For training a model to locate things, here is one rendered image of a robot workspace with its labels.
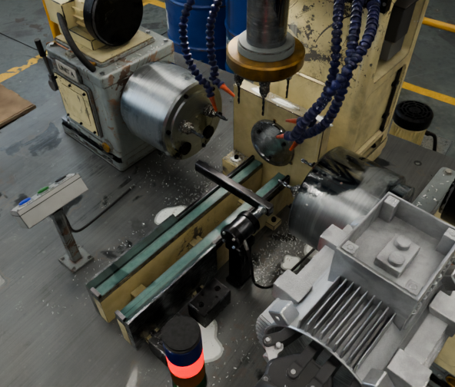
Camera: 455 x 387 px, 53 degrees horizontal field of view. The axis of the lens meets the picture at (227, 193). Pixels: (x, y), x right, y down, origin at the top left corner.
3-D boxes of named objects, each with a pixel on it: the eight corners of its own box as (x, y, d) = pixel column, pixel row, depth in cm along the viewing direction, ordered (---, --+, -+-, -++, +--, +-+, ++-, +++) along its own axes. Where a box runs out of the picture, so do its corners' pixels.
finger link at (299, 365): (294, 391, 51) (284, 383, 52) (349, 317, 56) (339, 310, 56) (296, 381, 48) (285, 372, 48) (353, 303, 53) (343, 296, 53)
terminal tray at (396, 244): (373, 226, 62) (386, 190, 57) (447, 269, 57) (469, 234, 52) (323, 281, 56) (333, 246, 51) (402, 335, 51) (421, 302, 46)
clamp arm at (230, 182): (274, 211, 114) (200, 165, 125) (275, 203, 112) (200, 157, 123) (266, 219, 112) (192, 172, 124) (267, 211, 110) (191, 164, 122)
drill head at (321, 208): (310, 183, 132) (323, 113, 114) (447, 259, 114) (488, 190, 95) (257, 234, 120) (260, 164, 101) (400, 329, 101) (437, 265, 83)
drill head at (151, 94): (155, 97, 163) (146, 31, 145) (233, 140, 146) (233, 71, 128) (99, 130, 150) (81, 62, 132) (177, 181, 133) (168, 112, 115)
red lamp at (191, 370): (185, 336, 78) (184, 323, 75) (211, 358, 76) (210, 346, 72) (160, 362, 75) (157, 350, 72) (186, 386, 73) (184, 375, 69)
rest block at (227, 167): (234, 173, 152) (234, 146, 143) (250, 183, 149) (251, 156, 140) (222, 183, 149) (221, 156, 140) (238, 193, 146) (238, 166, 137)
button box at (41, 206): (79, 189, 119) (68, 172, 117) (89, 189, 113) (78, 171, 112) (21, 227, 110) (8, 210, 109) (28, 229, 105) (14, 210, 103)
